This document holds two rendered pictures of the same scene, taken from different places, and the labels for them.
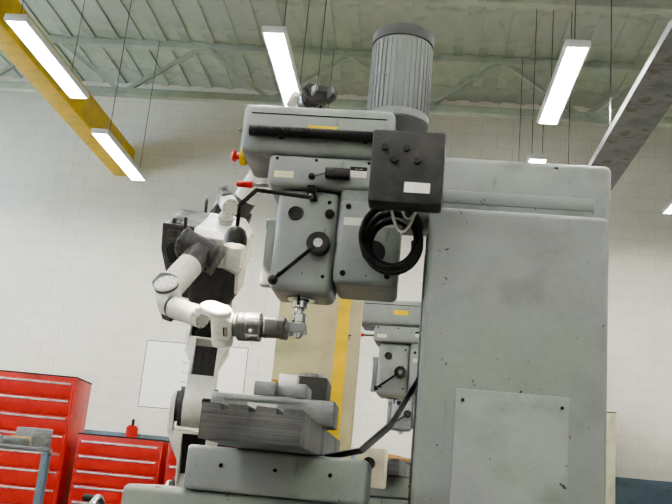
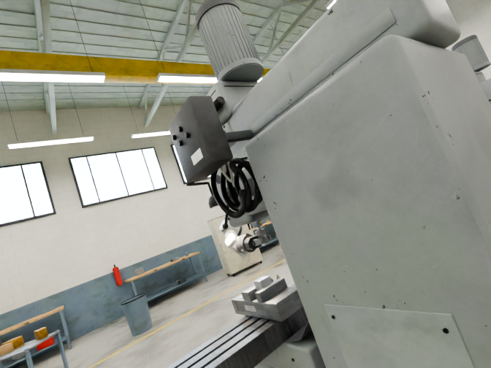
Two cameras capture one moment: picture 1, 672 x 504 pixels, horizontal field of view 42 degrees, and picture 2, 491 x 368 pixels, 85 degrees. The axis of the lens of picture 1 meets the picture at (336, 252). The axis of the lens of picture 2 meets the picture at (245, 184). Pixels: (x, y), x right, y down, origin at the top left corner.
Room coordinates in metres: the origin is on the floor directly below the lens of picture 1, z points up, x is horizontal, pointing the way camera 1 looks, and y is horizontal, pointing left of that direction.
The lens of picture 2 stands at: (1.80, -0.85, 1.34)
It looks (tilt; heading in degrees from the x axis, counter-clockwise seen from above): 7 degrees up; 48
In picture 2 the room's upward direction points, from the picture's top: 20 degrees counter-clockwise
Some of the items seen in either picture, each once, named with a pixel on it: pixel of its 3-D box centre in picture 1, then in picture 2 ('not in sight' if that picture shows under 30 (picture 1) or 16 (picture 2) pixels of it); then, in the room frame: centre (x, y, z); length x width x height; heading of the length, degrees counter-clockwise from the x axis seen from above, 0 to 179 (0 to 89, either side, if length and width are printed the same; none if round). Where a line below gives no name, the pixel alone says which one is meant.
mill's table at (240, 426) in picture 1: (284, 439); (284, 312); (2.62, 0.10, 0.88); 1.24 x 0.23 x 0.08; 175
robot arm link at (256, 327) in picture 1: (266, 328); (252, 243); (2.66, 0.19, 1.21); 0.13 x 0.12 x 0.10; 174
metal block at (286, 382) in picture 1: (288, 386); (264, 285); (2.57, 0.10, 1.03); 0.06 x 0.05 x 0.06; 174
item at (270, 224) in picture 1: (270, 253); not in sight; (2.66, 0.20, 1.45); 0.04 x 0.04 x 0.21; 85
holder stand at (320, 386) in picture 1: (309, 405); not in sight; (3.06, 0.04, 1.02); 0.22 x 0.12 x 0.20; 176
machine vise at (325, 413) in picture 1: (276, 404); (264, 296); (2.57, 0.13, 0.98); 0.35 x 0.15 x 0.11; 84
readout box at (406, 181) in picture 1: (407, 170); (196, 142); (2.29, -0.17, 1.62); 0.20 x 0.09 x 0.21; 85
